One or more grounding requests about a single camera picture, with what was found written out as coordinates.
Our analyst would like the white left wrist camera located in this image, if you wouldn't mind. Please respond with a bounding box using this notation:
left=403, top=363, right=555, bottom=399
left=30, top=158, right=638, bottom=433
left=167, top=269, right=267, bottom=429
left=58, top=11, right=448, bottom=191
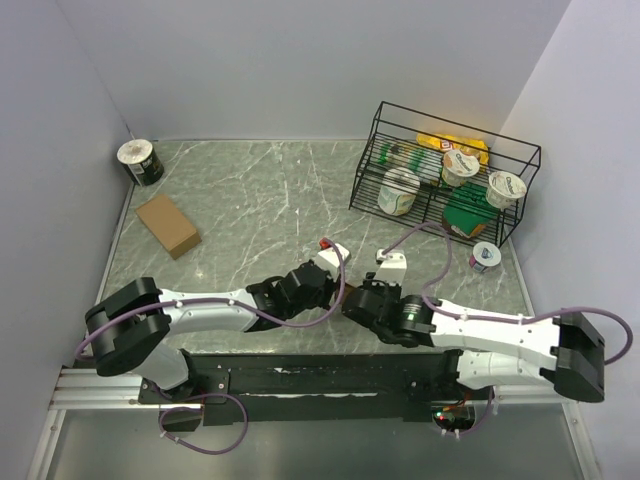
left=313, top=238, right=351, bottom=281

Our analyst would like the green snack packet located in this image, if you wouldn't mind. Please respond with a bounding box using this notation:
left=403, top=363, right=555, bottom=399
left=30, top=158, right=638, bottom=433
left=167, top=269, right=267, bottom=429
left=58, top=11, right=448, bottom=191
left=441, top=183, right=499, bottom=239

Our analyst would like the white green cup lower shelf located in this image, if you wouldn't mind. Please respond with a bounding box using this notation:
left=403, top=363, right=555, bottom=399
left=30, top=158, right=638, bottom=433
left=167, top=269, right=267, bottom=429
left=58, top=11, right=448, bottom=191
left=378, top=167, right=420, bottom=216

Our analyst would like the yellow snack bag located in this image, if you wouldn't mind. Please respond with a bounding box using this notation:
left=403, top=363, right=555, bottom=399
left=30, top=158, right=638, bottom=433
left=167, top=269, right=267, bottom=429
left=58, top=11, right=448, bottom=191
left=416, top=133, right=490, bottom=167

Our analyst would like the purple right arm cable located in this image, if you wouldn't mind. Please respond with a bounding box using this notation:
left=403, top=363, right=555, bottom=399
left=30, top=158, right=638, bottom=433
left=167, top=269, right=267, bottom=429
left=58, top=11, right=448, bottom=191
left=382, top=222, right=634, bottom=441

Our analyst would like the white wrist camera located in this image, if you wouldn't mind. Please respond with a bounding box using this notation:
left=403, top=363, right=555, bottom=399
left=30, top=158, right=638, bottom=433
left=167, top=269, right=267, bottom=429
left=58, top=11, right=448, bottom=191
left=313, top=238, right=351, bottom=281
left=373, top=249, right=408, bottom=286

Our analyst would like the purple yogurt cup on table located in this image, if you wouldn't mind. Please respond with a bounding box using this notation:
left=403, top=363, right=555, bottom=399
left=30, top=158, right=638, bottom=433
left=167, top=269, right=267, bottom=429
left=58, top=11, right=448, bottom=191
left=469, top=241, right=502, bottom=273

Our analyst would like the aluminium frame rail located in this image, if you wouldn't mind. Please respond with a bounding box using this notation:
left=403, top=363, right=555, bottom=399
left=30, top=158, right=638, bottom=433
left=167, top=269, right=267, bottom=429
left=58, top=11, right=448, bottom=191
left=48, top=369, right=573, bottom=411

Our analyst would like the yogurt cup upper middle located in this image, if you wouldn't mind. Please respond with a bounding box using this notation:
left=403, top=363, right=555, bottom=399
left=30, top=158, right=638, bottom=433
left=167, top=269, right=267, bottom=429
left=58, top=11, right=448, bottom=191
left=441, top=149, right=480, bottom=188

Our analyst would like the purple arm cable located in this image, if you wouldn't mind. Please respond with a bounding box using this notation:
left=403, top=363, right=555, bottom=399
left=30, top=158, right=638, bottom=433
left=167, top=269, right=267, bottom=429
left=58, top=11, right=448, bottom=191
left=74, top=244, right=351, bottom=455
left=382, top=222, right=634, bottom=441

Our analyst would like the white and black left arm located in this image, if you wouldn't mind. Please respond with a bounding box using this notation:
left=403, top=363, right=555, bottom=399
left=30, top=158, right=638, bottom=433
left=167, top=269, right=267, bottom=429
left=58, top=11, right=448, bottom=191
left=76, top=251, right=346, bottom=402

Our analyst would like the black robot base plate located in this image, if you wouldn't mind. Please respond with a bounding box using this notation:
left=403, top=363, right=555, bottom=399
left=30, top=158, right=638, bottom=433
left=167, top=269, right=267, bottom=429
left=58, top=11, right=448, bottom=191
left=138, top=350, right=491, bottom=426

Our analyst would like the green white packet in rack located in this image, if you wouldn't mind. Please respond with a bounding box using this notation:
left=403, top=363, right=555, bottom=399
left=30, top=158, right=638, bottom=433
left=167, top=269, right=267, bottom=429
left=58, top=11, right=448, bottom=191
left=377, top=142, right=442, bottom=182

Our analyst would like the black wire rack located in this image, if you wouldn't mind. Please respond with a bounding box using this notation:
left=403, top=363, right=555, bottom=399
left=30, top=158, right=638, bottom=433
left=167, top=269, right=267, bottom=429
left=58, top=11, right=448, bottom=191
left=349, top=101, right=542, bottom=246

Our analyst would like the dark green noodle cup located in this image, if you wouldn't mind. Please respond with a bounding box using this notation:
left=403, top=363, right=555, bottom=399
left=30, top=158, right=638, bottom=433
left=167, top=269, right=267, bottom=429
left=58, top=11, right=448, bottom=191
left=116, top=139, right=164, bottom=186

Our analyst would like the brown cardboard box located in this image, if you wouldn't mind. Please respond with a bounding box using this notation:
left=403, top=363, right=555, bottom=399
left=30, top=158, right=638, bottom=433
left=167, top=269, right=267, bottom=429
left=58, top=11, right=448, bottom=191
left=343, top=284, right=356, bottom=298
left=136, top=194, right=201, bottom=260

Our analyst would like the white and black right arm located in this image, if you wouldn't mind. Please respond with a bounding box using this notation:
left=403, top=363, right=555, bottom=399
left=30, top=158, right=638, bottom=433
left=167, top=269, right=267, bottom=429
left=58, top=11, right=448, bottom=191
left=342, top=277, right=605, bottom=403

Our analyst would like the folded brown cardboard box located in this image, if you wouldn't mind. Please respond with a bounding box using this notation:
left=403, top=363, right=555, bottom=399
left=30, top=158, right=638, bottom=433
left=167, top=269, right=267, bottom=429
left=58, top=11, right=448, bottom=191
left=136, top=194, right=201, bottom=260

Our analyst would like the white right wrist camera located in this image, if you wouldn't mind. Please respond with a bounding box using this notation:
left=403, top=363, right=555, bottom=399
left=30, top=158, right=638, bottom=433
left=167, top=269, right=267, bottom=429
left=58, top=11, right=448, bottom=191
left=373, top=249, right=408, bottom=286

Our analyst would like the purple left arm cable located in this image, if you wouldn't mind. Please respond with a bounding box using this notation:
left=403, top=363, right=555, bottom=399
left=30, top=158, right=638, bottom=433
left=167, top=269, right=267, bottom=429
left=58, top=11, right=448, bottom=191
left=74, top=244, right=351, bottom=455

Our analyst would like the yogurt cup upper right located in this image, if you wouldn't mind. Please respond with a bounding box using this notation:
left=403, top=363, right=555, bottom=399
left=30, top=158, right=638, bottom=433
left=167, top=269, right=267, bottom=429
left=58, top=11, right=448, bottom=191
left=485, top=171, right=527, bottom=210

